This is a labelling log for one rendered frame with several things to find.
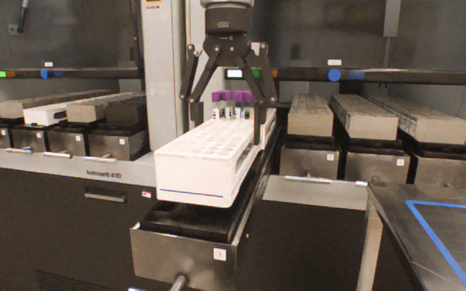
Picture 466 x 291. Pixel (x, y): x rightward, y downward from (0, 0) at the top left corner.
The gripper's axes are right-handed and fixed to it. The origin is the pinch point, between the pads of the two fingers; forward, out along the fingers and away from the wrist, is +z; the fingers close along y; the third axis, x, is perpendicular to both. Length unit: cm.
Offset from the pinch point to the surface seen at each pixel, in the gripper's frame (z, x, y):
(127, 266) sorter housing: 52, 19, -39
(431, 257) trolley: 6.9, -21.0, 26.3
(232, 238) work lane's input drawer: 8.5, -19.9, 5.8
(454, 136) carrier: 4, 26, 49
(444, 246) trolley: 6.9, -18.7, 28.4
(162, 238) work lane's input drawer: 8.8, -21.7, -2.4
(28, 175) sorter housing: 24, 19, -74
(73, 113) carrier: 3, 26, -58
